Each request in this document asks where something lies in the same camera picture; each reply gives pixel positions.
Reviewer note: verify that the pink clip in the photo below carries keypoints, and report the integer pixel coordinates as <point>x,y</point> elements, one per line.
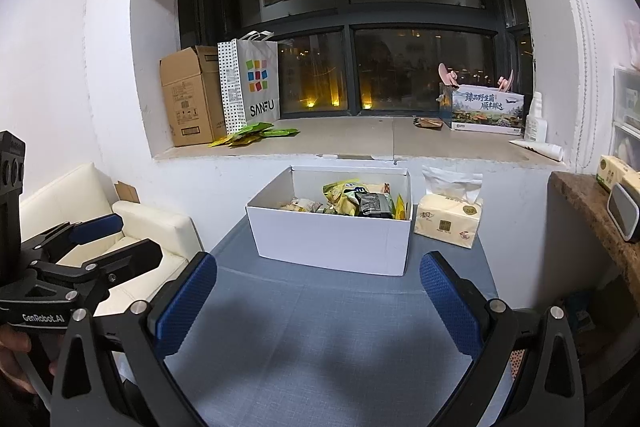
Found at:
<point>447,74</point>
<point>506,82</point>

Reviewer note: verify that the white cardboard box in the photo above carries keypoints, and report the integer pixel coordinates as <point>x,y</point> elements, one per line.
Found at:
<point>325,242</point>

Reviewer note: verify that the black snack packet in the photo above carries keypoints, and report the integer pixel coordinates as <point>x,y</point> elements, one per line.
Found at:
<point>374,204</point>

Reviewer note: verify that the green and yellow snack packet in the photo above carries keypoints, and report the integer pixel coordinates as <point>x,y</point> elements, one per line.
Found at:
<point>342,199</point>

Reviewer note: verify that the marble counter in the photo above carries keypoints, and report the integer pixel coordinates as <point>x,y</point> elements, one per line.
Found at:
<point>585,207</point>

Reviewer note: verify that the slim yellow snack packet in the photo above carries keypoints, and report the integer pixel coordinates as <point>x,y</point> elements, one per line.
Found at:
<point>400,207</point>

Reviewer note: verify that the pale snack packet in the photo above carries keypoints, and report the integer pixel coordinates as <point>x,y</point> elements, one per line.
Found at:
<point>302,206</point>

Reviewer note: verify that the brown cardboard box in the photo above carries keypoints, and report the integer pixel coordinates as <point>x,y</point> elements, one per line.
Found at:
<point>187,102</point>

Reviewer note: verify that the small brown object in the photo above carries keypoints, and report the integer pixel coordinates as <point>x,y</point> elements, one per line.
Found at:
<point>429,122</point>

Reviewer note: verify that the small yellow tissue pack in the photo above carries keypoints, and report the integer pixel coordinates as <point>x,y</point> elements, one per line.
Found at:
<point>612,174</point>

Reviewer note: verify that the pile of green packets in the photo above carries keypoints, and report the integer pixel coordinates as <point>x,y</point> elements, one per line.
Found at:
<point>250,134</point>

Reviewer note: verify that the white tube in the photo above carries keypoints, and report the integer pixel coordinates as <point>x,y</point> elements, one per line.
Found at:
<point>540,151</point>

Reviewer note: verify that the brown cardboard piece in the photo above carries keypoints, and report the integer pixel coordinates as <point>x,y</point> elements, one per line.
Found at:
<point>127,192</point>

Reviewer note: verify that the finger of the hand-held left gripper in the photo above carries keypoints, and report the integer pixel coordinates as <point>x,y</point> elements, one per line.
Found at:
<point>125,259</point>
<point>97,226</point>

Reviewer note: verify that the translucent plastic drawers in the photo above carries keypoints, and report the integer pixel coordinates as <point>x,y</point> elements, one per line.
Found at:
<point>629,107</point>

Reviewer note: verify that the person's left hand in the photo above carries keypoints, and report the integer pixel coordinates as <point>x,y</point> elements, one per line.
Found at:
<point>12,339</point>

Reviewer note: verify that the grey speaker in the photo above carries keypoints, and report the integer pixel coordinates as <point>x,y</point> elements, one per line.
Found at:
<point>625,209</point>

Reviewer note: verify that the white sofa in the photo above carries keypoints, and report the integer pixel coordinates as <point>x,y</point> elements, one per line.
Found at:
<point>150,227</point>

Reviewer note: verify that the white dotted shopping bag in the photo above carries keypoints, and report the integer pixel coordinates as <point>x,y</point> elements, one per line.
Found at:
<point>255,82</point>

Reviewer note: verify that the orange and beige snack packet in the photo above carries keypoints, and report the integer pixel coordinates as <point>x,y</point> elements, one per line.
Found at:
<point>376,188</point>

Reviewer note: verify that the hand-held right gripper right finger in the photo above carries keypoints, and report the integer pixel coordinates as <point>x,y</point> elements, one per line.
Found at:
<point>445,302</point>

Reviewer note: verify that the white plastic bottle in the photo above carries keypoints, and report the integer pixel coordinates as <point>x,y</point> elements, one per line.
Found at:
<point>535,122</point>

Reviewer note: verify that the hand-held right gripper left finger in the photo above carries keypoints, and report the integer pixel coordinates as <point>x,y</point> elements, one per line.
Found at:
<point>187,302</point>

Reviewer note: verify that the dark window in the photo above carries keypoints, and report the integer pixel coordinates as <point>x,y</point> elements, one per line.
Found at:
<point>400,7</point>

